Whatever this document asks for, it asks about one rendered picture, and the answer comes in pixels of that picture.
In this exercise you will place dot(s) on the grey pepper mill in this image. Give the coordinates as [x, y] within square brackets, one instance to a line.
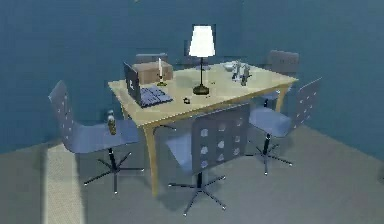
[245, 75]

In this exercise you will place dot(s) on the brown bottle with grey cap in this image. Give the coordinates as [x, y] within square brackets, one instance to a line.
[111, 124]

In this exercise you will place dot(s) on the white bowl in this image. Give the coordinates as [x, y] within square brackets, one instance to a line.
[229, 66]

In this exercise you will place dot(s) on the light wooden table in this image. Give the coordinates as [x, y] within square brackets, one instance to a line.
[186, 100]

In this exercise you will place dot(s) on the brown cardboard box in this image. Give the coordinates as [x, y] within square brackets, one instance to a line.
[150, 71]

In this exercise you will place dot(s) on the small black object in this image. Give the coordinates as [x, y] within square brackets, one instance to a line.
[186, 100]

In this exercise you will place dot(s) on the white shade table lamp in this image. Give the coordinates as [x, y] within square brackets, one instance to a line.
[201, 45]

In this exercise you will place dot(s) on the white candle on holder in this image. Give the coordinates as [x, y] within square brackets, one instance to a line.
[160, 71]

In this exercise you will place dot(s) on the dark grey open laptop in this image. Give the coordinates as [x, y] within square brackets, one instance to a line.
[146, 93]

